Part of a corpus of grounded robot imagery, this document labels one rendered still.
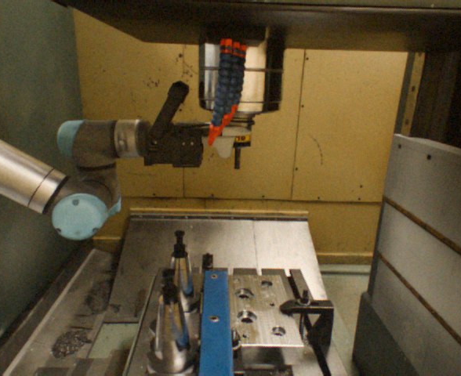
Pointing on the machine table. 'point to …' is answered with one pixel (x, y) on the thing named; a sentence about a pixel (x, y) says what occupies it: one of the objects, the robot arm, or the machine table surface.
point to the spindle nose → (255, 65)
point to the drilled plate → (270, 351)
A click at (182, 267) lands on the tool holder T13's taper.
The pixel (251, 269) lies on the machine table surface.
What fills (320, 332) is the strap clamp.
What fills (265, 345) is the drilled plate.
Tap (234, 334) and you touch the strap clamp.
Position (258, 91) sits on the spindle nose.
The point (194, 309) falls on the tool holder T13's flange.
